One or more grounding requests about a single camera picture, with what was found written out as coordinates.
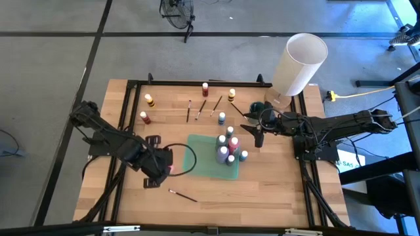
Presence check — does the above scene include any table lamp with white shade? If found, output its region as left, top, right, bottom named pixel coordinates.
left=264, top=32, right=329, bottom=111

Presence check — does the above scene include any large red paint bottle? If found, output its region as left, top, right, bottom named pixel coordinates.
left=228, top=136, right=241, bottom=155

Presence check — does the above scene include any black aluminium table frame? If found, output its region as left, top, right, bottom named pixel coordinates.
left=0, top=73, right=420, bottom=236

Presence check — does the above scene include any large grey paint bottle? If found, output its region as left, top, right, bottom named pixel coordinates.
left=215, top=134, right=228, bottom=151

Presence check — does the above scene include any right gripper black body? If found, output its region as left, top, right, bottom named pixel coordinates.
left=255, top=101, right=289, bottom=148

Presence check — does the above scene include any translucent teal plastic bin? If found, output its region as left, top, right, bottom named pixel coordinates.
left=182, top=133, right=241, bottom=181

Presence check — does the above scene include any black office chair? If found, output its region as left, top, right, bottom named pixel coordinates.
left=366, top=175, right=414, bottom=220

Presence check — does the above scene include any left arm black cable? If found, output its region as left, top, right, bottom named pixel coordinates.
left=162, top=142, right=198, bottom=178

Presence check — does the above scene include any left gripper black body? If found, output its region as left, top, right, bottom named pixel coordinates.
left=140, top=134, right=174, bottom=189

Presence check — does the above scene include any dark green plastic cup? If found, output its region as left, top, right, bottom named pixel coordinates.
left=248, top=100, right=267, bottom=125

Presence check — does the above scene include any yellow extension cord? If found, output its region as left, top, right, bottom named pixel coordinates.
left=325, top=75, right=420, bottom=102

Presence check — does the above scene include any silver frame bracket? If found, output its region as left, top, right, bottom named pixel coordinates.
left=102, top=224, right=141, bottom=233
left=283, top=228, right=324, bottom=236

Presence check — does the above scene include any black floor fan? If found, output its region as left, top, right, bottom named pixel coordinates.
left=159, top=0, right=196, bottom=44

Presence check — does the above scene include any large purple paint bottle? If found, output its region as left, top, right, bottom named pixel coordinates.
left=215, top=146, right=230, bottom=165

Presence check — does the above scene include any white printed sign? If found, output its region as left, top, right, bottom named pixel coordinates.
left=336, top=149, right=366, bottom=174

